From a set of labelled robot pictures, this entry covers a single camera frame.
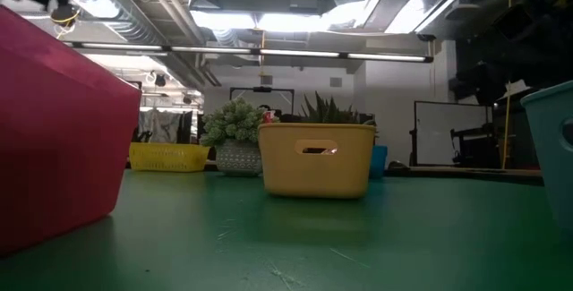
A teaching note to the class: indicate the black spot lamp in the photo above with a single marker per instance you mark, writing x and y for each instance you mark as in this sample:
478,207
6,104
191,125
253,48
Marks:
187,100
160,80

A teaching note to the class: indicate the green table mat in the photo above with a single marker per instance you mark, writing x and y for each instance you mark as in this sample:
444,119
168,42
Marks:
286,246

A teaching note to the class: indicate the red Skittles candy bag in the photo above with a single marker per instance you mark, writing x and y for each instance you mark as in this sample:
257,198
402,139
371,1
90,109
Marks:
268,117

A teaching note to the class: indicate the black aluminium table frame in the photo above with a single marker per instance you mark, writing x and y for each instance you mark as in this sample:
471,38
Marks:
470,173

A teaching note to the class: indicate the white board with black frame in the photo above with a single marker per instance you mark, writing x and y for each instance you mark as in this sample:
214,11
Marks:
447,134

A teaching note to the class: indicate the black equipment stand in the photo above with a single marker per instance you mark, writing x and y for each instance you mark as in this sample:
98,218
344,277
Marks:
474,148

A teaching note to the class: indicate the teal plastic bin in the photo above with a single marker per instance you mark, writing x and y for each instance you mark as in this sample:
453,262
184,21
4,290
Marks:
553,170

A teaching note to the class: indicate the pale hanging cloth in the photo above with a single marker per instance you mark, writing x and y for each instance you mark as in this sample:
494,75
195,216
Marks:
159,125

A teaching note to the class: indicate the yellow mesh basket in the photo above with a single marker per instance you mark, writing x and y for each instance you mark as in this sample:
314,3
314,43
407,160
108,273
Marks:
165,156

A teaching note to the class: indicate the red plastic bin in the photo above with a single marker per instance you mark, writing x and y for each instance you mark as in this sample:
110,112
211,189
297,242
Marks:
58,148

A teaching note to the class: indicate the spiky green succulent plant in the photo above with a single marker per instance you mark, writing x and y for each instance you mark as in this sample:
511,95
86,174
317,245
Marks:
329,112

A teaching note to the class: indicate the orange plastic bin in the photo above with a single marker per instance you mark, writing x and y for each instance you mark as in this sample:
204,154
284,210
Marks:
286,174

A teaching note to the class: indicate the grey wall vent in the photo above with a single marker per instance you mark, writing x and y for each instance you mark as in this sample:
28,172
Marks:
266,80
336,82

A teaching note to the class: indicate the round pale succulent in pot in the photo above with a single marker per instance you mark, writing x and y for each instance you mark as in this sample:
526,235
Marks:
233,123

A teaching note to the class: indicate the long linear light bar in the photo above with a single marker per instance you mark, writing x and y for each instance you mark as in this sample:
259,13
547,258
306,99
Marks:
210,50

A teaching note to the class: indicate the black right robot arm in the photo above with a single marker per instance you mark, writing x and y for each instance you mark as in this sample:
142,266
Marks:
515,49

